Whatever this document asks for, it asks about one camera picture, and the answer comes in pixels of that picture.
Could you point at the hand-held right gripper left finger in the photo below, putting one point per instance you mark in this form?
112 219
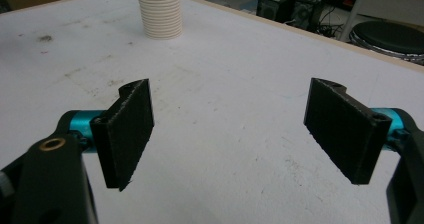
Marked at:
125 134

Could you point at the black round stool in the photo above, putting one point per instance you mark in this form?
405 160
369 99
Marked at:
390 37

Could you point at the black computer tower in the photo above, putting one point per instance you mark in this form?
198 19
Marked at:
306 12
273 9

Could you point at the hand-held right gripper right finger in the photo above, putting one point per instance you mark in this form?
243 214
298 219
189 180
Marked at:
346 130

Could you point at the stack of ribbed paper cups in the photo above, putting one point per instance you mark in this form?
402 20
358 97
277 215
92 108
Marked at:
160 10

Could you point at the grey metal frame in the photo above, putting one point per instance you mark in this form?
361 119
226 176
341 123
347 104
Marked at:
383 5

